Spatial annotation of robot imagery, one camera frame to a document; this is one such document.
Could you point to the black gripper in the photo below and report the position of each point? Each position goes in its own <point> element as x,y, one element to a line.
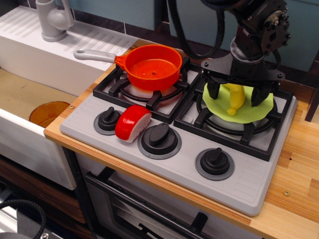
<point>228,69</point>

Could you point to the yellow toy banana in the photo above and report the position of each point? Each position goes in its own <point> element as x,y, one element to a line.
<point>237,97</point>

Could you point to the red white toy sushi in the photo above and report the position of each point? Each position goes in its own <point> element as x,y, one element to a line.
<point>132,122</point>

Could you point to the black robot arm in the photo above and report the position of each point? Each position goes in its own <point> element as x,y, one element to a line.
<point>253,59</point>

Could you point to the light green plate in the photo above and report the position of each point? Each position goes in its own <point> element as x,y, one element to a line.
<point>245,114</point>

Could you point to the black right burner grate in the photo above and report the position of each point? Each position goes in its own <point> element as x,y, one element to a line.
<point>261,139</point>

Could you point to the black burner grate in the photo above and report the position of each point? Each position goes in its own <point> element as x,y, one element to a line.
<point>164,104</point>
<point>261,139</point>

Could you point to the black left burner grate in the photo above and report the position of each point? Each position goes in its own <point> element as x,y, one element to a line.
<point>164,104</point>

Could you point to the black right stove knob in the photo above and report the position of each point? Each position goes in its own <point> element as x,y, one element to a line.
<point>214,164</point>

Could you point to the black stove knob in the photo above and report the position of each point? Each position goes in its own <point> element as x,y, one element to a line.
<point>214,164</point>
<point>159,142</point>
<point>106,121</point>

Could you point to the grey toy stove top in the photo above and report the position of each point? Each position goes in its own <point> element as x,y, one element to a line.
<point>245,190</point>

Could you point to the black middle stove knob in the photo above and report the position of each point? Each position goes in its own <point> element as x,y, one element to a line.
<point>159,142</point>

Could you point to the black left stove knob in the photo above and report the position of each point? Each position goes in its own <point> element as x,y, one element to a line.
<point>106,121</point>

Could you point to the toy oven door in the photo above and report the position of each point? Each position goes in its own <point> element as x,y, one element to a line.
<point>134,210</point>

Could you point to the orange translucent cup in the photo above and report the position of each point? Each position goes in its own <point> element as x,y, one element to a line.
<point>46,113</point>

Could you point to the grey toy faucet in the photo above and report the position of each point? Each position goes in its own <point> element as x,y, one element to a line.
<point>54,22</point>

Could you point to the white toy sink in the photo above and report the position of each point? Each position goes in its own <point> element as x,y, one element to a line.
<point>34,72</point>

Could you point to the orange toy pot grey handle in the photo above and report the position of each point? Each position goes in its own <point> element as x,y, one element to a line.
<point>150,67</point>

